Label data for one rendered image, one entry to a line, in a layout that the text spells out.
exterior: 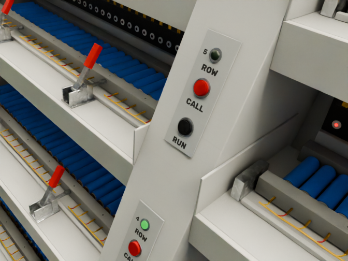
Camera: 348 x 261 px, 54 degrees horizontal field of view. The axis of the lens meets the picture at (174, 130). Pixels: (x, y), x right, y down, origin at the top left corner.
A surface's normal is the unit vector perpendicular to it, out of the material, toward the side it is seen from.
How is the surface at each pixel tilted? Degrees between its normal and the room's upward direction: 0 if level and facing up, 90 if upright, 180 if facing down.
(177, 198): 90
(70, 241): 22
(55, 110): 112
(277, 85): 90
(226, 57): 90
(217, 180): 90
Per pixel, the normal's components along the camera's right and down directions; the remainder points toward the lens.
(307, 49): -0.70, 0.35
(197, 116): -0.62, 0.02
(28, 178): 0.10, -0.81
